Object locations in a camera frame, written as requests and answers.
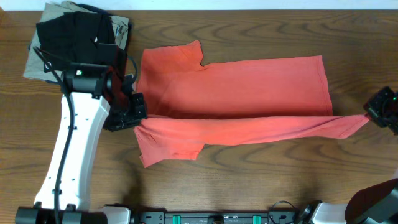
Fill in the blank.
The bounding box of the red printed t-shirt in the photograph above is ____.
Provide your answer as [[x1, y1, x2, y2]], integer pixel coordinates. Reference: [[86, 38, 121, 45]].
[[134, 41, 368, 167]]

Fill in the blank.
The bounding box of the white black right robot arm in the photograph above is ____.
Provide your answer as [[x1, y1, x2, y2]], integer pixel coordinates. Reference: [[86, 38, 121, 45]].
[[295, 86, 397, 224]]

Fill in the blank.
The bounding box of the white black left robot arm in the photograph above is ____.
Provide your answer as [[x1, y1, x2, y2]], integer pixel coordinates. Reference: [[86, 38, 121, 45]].
[[15, 63, 147, 223]]

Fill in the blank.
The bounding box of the black folded garment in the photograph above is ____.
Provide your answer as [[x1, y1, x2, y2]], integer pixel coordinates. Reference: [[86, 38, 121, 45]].
[[36, 12, 115, 71]]

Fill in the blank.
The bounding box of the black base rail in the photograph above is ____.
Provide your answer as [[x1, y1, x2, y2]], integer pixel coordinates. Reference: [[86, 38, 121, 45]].
[[102, 202, 312, 224]]

